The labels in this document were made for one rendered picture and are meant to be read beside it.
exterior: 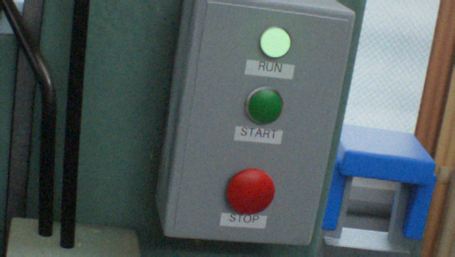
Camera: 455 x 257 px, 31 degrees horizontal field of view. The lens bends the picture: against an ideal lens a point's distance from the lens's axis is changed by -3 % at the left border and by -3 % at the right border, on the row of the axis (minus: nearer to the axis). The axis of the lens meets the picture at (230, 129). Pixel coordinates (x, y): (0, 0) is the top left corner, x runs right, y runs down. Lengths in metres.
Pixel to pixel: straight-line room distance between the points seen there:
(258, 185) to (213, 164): 0.03
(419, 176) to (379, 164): 0.07
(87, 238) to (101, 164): 0.05
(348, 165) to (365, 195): 0.77
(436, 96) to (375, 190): 0.33
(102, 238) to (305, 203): 0.14
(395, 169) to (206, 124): 0.87
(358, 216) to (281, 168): 1.60
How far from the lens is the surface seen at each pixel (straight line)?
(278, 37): 0.50
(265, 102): 0.50
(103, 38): 0.55
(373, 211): 2.11
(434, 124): 1.94
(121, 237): 0.58
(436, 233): 1.89
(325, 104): 0.52
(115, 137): 0.57
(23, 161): 0.61
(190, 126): 0.51
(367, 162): 1.34
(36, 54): 0.55
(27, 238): 0.56
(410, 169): 1.36
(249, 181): 0.52
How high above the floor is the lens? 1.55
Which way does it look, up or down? 17 degrees down
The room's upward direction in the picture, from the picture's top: 9 degrees clockwise
